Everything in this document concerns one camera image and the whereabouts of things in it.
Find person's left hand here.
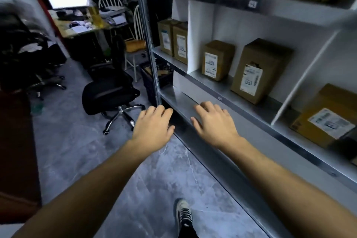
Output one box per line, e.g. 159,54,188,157
131,105,176,152

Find person's right hand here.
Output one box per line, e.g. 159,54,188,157
190,101,242,151

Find person's right forearm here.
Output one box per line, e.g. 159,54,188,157
222,136,357,238

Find person's left forearm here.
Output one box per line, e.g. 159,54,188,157
11,139,161,238

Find grey metal shelf rack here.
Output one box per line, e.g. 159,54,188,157
133,0,357,238

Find black plastic crate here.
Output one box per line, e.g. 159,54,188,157
139,60,174,105

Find black mesh office chair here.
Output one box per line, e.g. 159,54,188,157
81,34,146,136

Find small labelled cardboard box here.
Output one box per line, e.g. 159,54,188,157
201,40,235,82

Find tall torn-label cardboard box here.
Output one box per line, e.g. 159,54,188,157
230,38,294,105

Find white wooden spindle chair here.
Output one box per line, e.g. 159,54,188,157
98,0,124,10
124,5,147,83

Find yellow seat cushion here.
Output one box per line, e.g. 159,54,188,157
125,40,147,53

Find tall narrow cardboard box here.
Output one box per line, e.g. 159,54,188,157
172,22,188,65
157,18,179,57

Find white divider panel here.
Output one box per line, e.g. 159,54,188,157
188,0,216,74

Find black and white sneaker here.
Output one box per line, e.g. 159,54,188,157
175,198,193,228

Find cluttered office desk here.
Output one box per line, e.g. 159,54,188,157
47,6,131,62

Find flat yellowish cardboard box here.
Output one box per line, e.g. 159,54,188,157
290,83,357,149

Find person's leg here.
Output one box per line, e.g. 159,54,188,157
178,222,199,238

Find white printer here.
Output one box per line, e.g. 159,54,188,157
99,6,128,26

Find white papers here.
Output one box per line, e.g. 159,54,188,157
71,24,94,34

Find yellow bottle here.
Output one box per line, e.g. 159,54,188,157
90,4,101,24

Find black keyboard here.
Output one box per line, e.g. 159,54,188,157
57,13,86,21

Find dark red cabinet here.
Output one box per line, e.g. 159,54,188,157
0,89,43,225

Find black cluttered office chair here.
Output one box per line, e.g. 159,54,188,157
0,13,67,100

